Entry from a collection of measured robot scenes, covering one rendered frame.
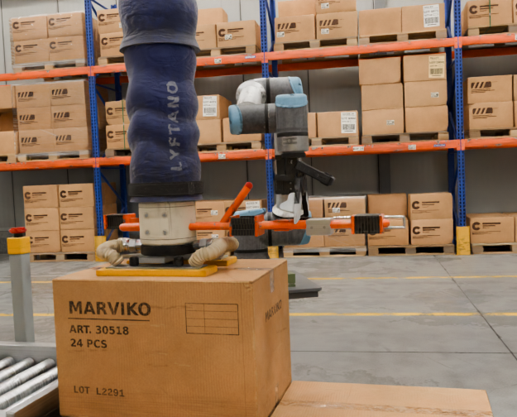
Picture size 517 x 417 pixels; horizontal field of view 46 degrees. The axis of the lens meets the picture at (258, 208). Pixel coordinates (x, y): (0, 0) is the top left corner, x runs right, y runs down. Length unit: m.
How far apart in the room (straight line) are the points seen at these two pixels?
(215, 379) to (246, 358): 0.11
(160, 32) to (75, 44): 8.32
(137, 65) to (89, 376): 0.89
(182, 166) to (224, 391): 0.63
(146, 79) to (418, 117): 7.40
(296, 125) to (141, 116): 0.44
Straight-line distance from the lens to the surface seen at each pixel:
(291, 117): 1.72
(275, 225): 1.73
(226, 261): 1.86
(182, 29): 1.83
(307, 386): 2.01
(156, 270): 1.74
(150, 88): 1.78
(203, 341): 1.67
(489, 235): 9.14
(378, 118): 8.95
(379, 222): 1.68
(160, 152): 1.77
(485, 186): 10.39
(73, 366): 1.87
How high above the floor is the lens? 1.21
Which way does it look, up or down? 3 degrees down
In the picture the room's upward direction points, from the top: 2 degrees counter-clockwise
